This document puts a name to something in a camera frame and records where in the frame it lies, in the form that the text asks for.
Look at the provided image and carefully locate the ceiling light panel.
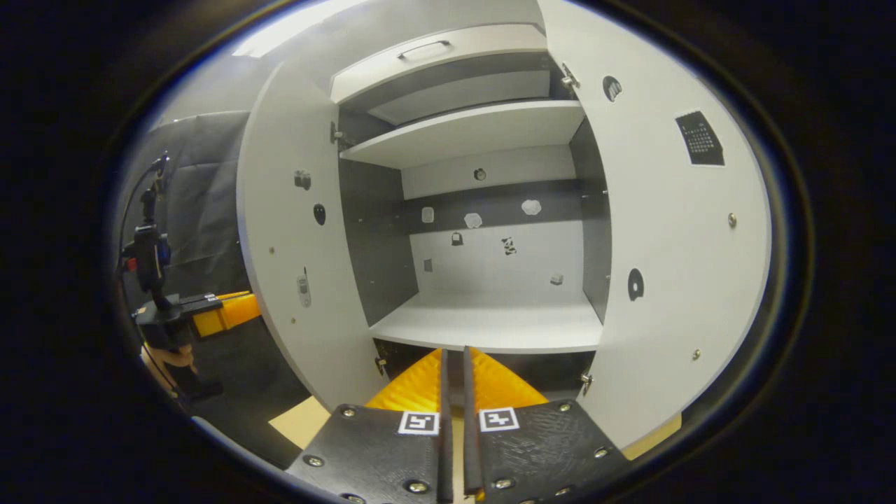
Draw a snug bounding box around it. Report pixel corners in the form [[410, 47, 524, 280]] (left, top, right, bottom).
[[231, 0, 372, 58]]

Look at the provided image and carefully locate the white cabinet door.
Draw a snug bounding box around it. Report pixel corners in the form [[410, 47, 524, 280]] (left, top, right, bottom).
[[535, 0, 773, 449], [236, 62, 389, 412]]

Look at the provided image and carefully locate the white double-door shoe cabinet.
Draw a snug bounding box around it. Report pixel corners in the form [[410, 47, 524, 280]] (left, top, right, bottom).
[[236, 0, 773, 449]]

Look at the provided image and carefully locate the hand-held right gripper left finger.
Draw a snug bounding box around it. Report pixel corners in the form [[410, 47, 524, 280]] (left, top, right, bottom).
[[286, 348, 454, 504]]

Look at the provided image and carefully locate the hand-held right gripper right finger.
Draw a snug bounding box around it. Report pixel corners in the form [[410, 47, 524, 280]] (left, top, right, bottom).
[[462, 346, 631, 504]]

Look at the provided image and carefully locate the metal drawer handle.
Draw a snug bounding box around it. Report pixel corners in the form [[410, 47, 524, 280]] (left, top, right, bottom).
[[397, 40, 452, 60]]

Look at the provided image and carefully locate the black backdrop cloth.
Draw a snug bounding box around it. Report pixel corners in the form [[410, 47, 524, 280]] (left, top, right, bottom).
[[115, 111, 312, 470]]

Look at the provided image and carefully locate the white cabinet shelf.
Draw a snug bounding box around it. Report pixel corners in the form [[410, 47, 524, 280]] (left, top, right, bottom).
[[369, 290, 604, 354], [339, 100, 587, 169]]

